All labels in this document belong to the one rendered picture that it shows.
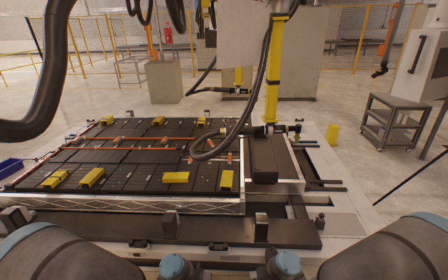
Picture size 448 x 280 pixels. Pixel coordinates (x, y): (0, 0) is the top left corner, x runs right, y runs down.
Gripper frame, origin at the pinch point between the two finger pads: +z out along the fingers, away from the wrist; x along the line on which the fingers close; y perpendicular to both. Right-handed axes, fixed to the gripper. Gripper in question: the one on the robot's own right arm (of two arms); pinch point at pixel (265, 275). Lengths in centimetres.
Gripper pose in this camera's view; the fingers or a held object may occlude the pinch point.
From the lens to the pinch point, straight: 131.8
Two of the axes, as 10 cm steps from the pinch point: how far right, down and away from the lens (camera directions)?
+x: 9.8, 0.0, 1.9
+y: 1.2, 7.8, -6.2
